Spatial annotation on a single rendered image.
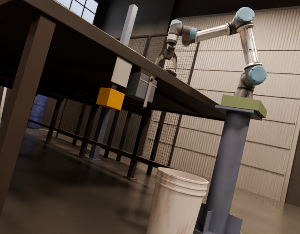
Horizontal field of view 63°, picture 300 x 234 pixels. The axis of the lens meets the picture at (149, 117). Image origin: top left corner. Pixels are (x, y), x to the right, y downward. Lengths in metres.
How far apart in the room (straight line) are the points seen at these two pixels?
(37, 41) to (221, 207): 1.49
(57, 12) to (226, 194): 1.48
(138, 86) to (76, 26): 0.40
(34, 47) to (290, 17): 5.19
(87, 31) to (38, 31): 0.19
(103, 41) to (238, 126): 1.12
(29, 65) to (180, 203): 0.95
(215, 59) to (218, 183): 4.19
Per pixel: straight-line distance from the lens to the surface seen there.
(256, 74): 1.79
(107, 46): 1.11
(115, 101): 1.12
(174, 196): 1.35
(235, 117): 1.83
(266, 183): 4.94
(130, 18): 4.00
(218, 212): 1.85
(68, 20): 1.01
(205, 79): 5.63
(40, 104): 6.63
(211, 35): 1.98
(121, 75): 1.17
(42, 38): 0.97
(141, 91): 1.23
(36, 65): 0.96
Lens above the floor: 0.54
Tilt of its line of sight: 4 degrees up
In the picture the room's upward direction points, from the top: 14 degrees clockwise
